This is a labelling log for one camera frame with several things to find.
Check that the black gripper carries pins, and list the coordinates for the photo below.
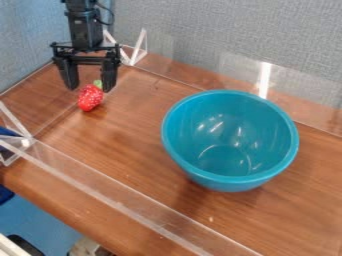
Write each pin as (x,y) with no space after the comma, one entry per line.
(86,49)

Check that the red toy strawberry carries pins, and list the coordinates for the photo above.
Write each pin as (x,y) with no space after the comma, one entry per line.
(91,96)

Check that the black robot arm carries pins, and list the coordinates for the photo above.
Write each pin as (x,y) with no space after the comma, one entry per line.
(79,5)

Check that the blue plastic bowl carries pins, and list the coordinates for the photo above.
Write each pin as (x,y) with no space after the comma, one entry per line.
(231,139)

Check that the clear acrylic front barrier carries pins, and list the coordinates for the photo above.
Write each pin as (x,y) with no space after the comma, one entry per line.
(126,221)

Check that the clear acrylic barrier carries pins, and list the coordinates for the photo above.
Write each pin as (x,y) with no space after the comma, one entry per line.
(126,221)
(203,65)

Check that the clear acrylic back barrier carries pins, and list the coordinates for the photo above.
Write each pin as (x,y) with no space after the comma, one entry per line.
(203,65)

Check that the black object bottom left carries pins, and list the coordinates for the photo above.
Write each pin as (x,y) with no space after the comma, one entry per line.
(24,245)

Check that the clear acrylic corner bracket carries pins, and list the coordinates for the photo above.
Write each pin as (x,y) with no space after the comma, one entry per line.
(131,54)

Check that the clear acrylic left bracket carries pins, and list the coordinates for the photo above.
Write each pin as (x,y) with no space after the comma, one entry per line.
(15,137)

